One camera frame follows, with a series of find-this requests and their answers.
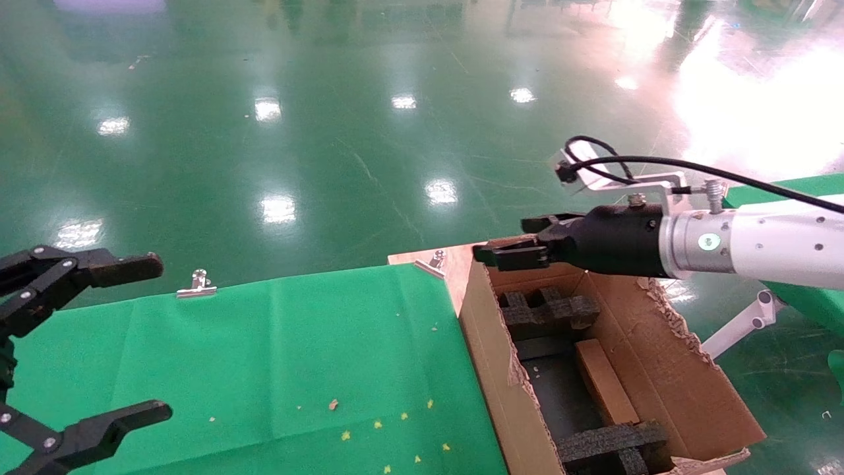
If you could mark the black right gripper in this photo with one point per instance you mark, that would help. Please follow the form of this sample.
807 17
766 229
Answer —
613 244

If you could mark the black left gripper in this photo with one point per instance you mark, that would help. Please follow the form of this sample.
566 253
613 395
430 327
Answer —
5 363

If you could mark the small brown cardboard box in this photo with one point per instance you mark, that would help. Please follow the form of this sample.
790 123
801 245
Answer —
603 382

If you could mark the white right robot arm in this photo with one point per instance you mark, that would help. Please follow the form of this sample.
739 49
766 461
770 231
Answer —
778 241

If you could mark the large open cardboard carton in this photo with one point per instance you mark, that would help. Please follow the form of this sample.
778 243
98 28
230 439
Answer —
672 376

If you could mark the black foam insert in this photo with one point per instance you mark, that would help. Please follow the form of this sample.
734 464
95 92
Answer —
606 443
547 313

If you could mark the wooden board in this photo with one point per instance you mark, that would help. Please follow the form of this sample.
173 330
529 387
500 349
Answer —
455 267

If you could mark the silver binder clip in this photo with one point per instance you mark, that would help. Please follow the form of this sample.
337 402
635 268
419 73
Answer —
432 262
196 285

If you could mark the green table cloth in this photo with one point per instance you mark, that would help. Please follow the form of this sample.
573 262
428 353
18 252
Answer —
264 356

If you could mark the white table strut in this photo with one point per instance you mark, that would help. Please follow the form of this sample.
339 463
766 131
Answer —
745 323

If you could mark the green side table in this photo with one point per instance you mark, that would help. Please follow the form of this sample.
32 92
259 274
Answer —
814 305

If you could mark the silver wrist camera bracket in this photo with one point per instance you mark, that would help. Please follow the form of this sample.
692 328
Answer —
653 181

